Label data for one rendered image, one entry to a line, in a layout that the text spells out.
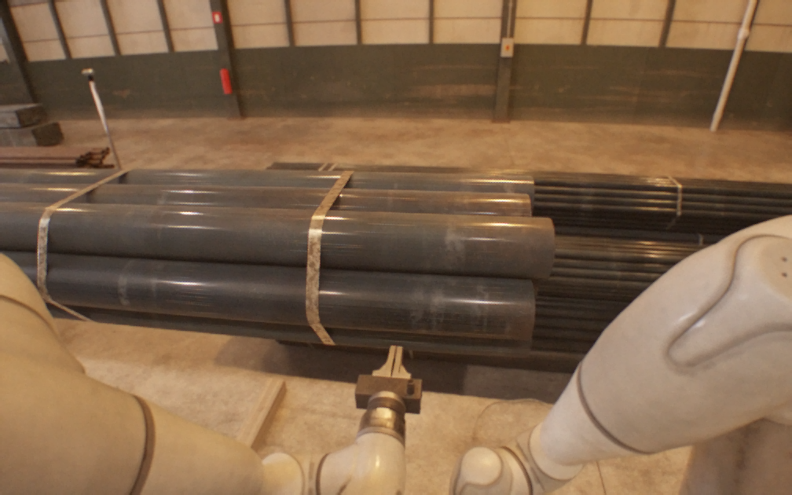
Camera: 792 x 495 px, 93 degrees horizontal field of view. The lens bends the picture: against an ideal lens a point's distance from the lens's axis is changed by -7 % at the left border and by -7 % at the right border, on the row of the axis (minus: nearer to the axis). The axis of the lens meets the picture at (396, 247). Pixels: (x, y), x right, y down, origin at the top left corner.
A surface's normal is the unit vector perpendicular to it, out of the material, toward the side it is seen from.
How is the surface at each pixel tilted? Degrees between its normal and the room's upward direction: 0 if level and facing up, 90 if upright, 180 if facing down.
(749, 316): 70
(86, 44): 90
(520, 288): 11
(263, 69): 90
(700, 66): 90
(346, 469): 27
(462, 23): 90
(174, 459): 80
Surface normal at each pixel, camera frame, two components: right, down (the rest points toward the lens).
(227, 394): -0.02, -0.87
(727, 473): -0.87, 0.25
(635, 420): -0.71, 0.45
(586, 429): -0.87, 0.42
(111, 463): 0.96, -0.04
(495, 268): -0.12, 0.65
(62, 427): 0.88, -0.43
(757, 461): -0.61, 0.33
